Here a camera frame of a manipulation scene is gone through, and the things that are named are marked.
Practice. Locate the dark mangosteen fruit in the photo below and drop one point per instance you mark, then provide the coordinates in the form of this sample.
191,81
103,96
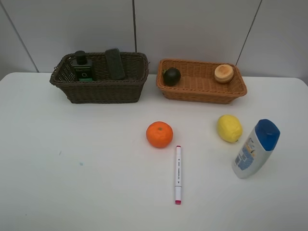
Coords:
171,76

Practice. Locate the orange tangerine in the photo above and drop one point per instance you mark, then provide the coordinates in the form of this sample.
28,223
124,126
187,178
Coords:
159,134

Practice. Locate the dark green square bottle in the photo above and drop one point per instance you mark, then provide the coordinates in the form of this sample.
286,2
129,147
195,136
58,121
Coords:
83,67

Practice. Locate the white bottle blue cap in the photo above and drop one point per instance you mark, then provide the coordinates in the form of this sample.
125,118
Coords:
257,149

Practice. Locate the orange-red bread bun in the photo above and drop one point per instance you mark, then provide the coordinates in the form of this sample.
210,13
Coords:
224,73

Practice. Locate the dark brown wicker basket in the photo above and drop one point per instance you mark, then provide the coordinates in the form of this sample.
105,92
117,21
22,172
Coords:
102,89

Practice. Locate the white marker pink caps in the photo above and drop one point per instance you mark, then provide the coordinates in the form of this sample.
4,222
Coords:
178,185

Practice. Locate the yellow lemon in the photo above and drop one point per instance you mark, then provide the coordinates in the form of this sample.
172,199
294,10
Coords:
229,128

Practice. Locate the orange wicker basket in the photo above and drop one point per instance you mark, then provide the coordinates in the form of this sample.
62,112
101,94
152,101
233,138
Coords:
198,84

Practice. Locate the black felt board eraser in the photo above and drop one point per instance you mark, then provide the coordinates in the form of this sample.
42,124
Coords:
114,63

